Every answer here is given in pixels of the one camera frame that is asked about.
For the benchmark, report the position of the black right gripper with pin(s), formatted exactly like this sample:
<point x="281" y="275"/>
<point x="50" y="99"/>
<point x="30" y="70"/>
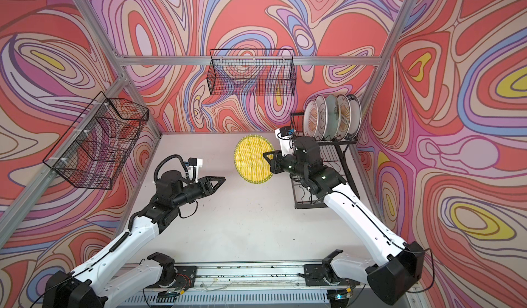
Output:
<point x="272" y="162"/>

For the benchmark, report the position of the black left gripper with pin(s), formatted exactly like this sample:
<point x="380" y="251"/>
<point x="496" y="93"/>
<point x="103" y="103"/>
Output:
<point x="221" y="180"/>

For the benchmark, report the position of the yellow green woven tray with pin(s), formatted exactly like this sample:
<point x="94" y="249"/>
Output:
<point x="249" y="159"/>

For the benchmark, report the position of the small orange sunburst plate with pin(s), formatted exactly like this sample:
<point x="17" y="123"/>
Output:
<point x="310" y="119"/>

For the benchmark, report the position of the white plate green quatrefoil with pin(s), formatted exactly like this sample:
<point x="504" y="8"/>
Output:
<point x="322" y="110"/>

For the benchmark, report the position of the light blue flower plate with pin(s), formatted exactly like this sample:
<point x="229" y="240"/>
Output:
<point x="333" y="117"/>

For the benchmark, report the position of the large orange sunburst plate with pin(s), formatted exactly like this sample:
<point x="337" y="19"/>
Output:
<point x="345" y="117"/>

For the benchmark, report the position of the green rim lettered plate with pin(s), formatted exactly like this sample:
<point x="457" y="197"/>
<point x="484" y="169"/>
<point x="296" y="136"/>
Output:
<point x="355" y="117"/>

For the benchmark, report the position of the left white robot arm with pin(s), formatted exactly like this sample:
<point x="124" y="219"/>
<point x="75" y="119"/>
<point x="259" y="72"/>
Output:
<point x="95" y="283"/>

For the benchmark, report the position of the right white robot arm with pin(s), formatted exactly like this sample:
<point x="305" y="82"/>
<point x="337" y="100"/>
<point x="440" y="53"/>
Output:
<point x="394" y="266"/>

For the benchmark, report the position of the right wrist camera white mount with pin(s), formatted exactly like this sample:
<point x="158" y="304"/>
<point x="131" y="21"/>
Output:
<point x="285" y="136"/>

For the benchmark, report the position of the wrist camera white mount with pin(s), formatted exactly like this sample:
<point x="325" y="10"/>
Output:
<point x="193" y="166"/>
<point x="285" y="136"/>

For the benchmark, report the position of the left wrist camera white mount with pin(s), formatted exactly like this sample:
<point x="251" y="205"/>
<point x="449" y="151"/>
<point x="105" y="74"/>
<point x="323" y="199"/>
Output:
<point x="193" y="166"/>

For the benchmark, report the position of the black wire basket back wall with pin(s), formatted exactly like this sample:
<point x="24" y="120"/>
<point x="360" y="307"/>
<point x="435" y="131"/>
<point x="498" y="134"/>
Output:
<point x="248" y="72"/>

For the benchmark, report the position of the black wire basket wall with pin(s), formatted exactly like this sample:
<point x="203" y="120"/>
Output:
<point x="248" y="72"/>
<point x="97" y="151"/>

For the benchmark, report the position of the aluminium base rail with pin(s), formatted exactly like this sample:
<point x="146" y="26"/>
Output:
<point x="263" y="277"/>

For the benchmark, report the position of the black wire basket left wall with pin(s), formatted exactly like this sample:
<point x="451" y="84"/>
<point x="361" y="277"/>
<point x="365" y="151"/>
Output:
<point x="97" y="151"/>

